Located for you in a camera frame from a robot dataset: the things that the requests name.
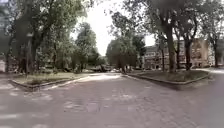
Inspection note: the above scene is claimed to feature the row of tall trees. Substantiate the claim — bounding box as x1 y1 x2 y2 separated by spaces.
0 0 224 76

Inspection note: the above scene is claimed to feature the stone kerb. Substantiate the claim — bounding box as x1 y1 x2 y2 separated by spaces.
9 74 93 93
122 73 213 90

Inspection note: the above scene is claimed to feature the grey cobbled brick path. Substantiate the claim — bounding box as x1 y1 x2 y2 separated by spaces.
0 71 224 128

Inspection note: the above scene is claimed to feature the brick building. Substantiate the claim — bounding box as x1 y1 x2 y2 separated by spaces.
143 37 224 71

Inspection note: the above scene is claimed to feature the grass bed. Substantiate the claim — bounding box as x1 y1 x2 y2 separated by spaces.
129 68 210 83
11 71 91 86

